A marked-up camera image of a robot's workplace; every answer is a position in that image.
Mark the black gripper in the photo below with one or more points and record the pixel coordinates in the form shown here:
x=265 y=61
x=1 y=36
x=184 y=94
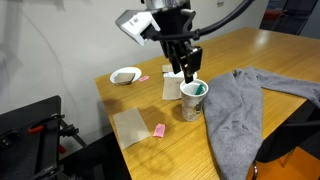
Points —
x=175 y=26

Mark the green and white marker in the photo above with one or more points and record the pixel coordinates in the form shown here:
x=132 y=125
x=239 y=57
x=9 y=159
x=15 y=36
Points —
x=200 y=89

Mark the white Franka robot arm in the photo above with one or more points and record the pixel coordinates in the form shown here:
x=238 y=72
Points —
x=163 y=3

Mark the white paper cup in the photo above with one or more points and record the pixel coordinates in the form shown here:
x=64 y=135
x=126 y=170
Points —
x=191 y=108

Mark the brown paper napkin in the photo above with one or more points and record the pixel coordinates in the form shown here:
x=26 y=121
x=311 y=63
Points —
x=166 y=68
x=124 y=78
x=171 y=89
x=130 y=126

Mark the pink packet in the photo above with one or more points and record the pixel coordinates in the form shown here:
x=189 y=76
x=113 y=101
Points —
x=144 y=78
x=159 y=130

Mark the grey sweater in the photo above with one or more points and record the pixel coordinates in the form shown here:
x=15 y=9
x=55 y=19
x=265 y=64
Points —
x=233 y=126

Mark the black office chair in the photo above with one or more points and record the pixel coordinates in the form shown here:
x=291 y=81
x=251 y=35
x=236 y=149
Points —
x=286 y=140
x=293 y=20

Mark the black and orange clamp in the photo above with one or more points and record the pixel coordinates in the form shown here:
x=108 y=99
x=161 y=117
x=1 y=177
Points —
x=50 y=120

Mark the black robot mount table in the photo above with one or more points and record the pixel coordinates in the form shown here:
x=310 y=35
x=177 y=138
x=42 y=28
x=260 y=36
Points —
x=20 y=150

